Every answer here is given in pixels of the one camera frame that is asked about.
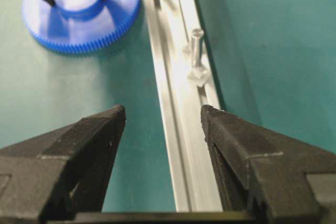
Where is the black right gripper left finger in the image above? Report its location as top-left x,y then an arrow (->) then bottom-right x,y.
1,105 -> 126,223

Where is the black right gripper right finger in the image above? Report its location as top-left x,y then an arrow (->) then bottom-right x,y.
201,105 -> 335,223

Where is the large blue plastic gear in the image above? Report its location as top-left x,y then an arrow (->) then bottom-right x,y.
22,0 -> 140,54

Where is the silver aluminium extrusion rail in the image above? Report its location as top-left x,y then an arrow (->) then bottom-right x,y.
143,0 -> 223,212

